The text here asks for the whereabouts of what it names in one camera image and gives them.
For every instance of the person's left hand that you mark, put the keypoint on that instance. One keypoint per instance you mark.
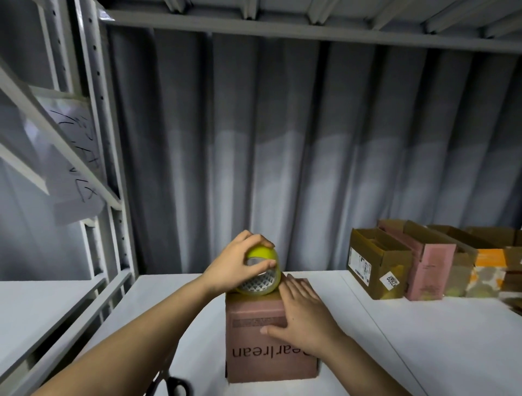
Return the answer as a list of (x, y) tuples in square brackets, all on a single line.
[(228, 265)]

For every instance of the person's right hand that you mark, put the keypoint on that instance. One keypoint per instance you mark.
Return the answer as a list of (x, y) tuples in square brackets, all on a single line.
[(306, 322)]

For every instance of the yellow tape roll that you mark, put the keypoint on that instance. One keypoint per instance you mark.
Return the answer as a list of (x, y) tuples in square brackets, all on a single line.
[(263, 281)]

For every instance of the pink lettered cardboard box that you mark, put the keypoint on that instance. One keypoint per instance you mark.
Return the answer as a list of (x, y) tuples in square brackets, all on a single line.
[(428, 265), (253, 359)]

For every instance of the brown box with 7020 sticker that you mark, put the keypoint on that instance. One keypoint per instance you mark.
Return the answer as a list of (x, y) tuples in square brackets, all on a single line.
[(379, 265)]

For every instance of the black scissors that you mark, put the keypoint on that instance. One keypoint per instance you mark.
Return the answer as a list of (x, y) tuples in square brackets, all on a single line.
[(173, 383)]

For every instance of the small brown labelled carton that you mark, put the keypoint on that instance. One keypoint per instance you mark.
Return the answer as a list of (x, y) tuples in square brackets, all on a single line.
[(461, 269)]

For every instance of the pile of cardboard boxes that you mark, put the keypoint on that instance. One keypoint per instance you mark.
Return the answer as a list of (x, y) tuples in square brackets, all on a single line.
[(515, 303)]

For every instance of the printed brown cardboard box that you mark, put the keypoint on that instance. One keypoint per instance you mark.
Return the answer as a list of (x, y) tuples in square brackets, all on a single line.
[(510, 245)]

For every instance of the person's left forearm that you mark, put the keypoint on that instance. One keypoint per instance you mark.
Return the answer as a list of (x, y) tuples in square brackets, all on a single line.
[(122, 351)]

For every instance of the white metal shelf rack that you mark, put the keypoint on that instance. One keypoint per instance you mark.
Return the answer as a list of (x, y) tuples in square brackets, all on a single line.
[(110, 163)]

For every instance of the handwritten paper sheet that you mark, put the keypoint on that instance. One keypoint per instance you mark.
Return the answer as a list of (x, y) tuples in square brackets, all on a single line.
[(73, 130), (73, 200)]

